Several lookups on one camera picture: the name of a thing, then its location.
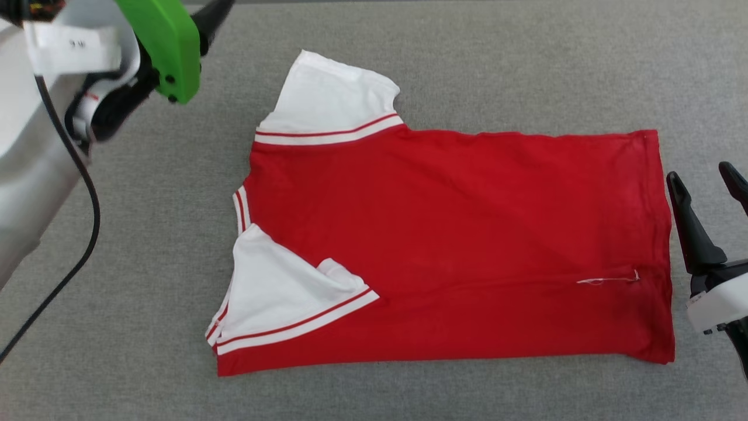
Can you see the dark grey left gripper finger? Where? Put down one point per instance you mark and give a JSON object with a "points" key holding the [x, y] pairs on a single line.
{"points": [[211, 14]]}

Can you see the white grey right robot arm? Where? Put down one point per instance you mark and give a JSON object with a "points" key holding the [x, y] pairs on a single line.
{"points": [[741, 348]]}

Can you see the red and white t-shirt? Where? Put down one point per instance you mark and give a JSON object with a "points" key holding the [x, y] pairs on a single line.
{"points": [[467, 234]]}

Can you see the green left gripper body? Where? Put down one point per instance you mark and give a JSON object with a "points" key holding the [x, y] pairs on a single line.
{"points": [[169, 41]]}

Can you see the white paper label tag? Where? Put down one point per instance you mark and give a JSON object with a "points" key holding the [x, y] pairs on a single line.
{"points": [[73, 49]]}

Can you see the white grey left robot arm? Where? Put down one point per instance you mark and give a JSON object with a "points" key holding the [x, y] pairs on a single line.
{"points": [[23, 175]]}

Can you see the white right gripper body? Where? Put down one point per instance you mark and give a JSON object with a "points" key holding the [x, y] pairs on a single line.
{"points": [[724, 298]]}

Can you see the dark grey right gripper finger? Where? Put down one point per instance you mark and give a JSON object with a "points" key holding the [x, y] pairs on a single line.
{"points": [[698, 240], [739, 184]]}

